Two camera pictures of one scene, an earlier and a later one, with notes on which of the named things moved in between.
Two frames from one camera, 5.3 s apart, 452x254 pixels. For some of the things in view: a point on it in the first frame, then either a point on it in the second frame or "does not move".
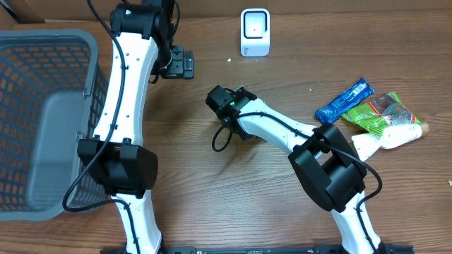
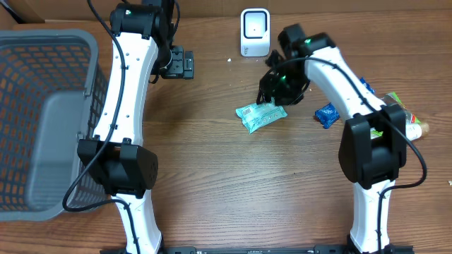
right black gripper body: x=245 y=135 -> x=289 y=85
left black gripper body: x=179 y=66 does not move
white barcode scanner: x=255 y=32 does not move
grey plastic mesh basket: x=54 y=92 does not move
